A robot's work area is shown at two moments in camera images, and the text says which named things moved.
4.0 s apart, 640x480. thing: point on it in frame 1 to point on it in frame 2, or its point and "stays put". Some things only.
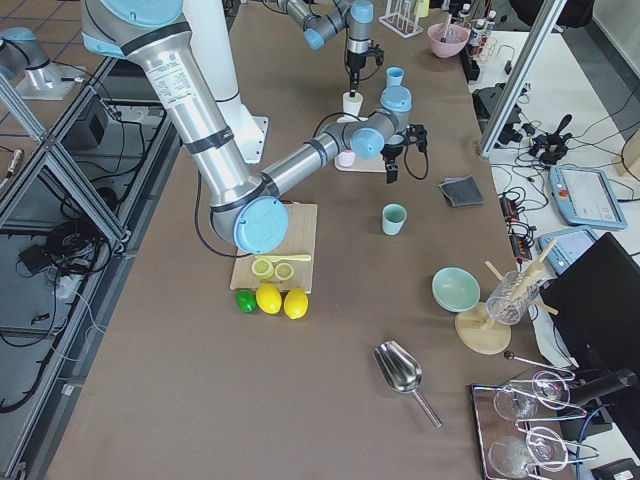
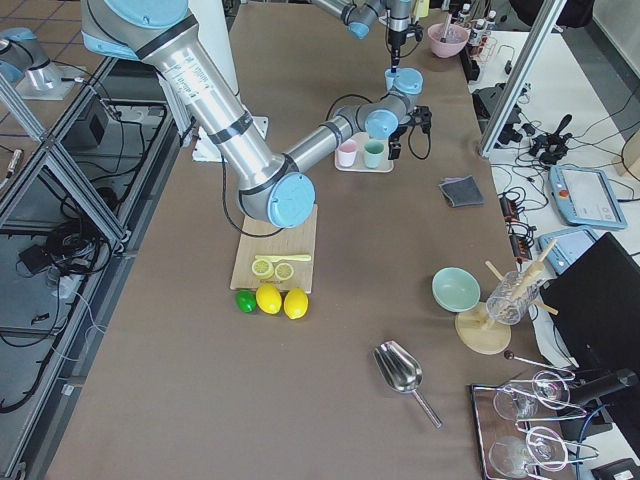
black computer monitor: [594, 304] stays put
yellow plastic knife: [289, 257] stays put
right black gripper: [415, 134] to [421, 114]
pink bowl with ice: [447, 40] stays put
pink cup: [344, 159] stays put
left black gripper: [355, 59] to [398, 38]
